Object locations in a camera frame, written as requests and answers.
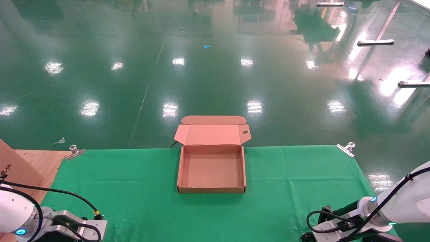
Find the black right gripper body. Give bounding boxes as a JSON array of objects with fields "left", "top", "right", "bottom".
[{"left": 333, "top": 200, "right": 365, "bottom": 219}]

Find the brown open cardboard box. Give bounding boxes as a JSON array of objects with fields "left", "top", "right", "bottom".
[{"left": 174, "top": 115, "right": 252, "bottom": 194}]

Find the silver metal table clip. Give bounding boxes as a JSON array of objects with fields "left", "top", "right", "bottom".
[
  {"left": 66, "top": 145, "right": 86, "bottom": 161},
  {"left": 337, "top": 142, "right": 356, "bottom": 158}
]

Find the grey table foot dark tip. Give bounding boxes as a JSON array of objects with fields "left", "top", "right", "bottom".
[{"left": 398, "top": 71, "right": 430, "bottom": 88}]

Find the green table cloth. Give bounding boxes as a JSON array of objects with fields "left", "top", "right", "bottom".
[{"left": 40, "top": 145, "right": 398, "bottom": 242}]

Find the white table leg with foot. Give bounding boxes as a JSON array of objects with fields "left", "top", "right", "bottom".
[{"left": 357, "top": 0, "right": 402, "bottom": 46}]

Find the brown cardboard panel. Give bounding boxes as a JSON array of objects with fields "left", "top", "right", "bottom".
[{"left": 0, "top": 139, "right": 45, "bottom": 197}]

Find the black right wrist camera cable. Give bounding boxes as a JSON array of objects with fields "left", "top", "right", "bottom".
[{"left": 306, "top": 210, "right": 356, "bottom": 234}]

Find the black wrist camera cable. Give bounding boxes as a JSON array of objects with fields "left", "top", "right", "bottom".
[
  {"left": 306, "top": 210, "right": 356, "bottom": 234},
  {"left": 54, "top": 218, "right": 102, "bottom": 242}
]

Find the grey right wrist camera bracket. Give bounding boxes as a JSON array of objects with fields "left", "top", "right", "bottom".
[{"left": 312, "top": 215, "right": 395, "bottom": 242}]

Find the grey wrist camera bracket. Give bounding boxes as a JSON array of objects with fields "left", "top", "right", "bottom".
[
  {"left": 312, "top": 215, "right": 395, "bottom": 242},
  {"left": 15, "top": 207, "right": 108, "bottom": 242}
]

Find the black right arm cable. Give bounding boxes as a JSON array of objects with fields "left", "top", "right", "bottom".
[{"left": 339, "top": 167, "right": 430, "bottom": 242}]

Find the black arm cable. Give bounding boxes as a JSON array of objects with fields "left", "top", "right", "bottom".
[
  {"left": 0, "top": 180, "right": 103, "bottom": 242},
  {"left": 339, "top": 167, "right": 430, "bottom": 242}
]

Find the grey left wrist camera bracket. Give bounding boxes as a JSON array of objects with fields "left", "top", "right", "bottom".
[{"left": 15, "top": 207, "right": 108, "bottom": 242}]

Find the black left wrist camera cable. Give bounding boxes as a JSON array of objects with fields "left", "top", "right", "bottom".
[{"left": 54, "top": 218, "right": 102, "bottom": 242}]

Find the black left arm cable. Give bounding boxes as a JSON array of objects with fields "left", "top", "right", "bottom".
[{"left": 0, "top": 180, "right": 103, "bottom": 242}]

